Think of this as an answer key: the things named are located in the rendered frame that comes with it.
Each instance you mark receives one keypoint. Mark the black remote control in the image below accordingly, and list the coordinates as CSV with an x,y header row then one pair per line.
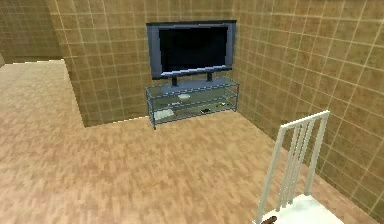
x,y
205,110

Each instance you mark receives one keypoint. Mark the white bowl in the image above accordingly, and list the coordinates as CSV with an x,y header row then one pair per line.
x,y
184,97

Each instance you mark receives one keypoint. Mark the small yellow green object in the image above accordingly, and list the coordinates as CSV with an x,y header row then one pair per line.
x,y
219,104

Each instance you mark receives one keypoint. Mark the white flat box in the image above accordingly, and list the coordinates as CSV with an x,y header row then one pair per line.
x,y
163,114

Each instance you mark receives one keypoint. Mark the glass television stand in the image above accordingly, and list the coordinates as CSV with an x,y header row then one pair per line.
x,y
230,87

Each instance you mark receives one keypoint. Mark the grey flat television set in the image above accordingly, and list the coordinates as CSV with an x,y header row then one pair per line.
x,y
193,46

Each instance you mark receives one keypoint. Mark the small brown object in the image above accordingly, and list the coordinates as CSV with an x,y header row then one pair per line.
x,y
268,220

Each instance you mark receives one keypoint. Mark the white slatted chair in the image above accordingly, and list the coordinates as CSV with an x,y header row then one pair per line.
x,y
300,206

